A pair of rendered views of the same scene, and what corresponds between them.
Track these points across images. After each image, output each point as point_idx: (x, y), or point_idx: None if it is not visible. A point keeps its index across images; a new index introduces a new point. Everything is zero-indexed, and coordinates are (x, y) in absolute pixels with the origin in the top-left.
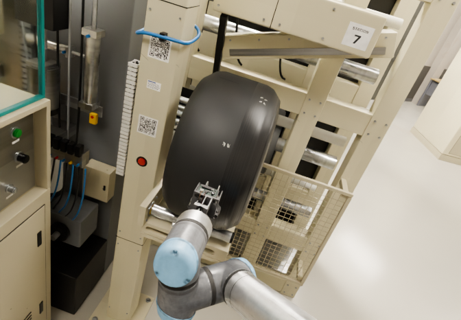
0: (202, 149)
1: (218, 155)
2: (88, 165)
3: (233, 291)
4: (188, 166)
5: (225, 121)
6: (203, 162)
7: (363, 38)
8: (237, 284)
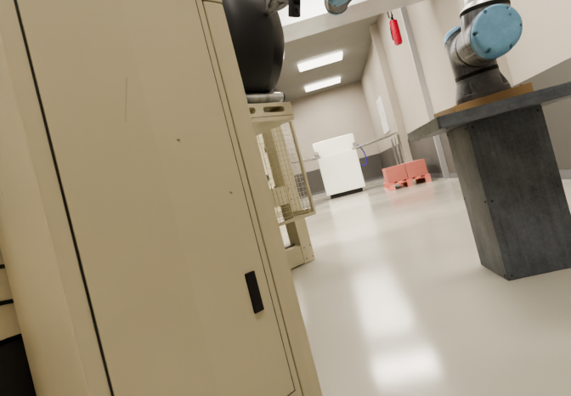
0: None
1: None
2: None
3: None
4: (244, 0)
5: None
6: None
7: None
8: None
